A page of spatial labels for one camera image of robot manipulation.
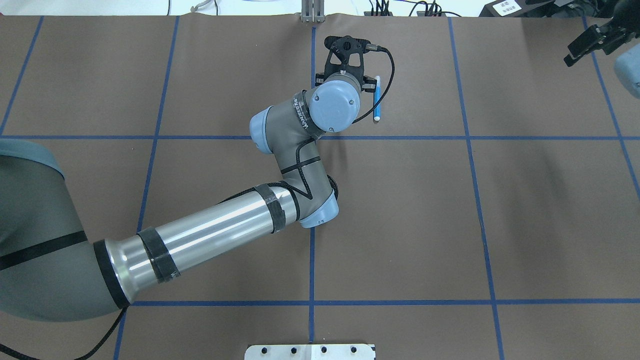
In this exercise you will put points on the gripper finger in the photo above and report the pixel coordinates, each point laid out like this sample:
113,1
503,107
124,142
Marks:
369,84

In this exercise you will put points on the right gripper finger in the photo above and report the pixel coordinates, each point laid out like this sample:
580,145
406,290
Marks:
587,42

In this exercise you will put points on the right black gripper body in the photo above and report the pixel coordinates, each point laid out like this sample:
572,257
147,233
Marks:
607,36

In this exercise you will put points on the blue marker pen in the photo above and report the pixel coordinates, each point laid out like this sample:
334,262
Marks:
376,114

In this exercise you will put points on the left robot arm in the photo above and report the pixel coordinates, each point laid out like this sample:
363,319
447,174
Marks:
51,272

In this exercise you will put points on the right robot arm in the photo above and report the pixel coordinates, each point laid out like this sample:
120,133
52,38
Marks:
627,69

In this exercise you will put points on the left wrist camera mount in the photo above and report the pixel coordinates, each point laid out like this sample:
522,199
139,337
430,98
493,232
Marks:
346,55

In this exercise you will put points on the aluminium frame post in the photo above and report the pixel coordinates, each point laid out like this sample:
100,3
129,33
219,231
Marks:
312,11

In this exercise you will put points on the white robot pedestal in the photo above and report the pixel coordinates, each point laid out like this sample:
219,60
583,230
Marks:
340,351

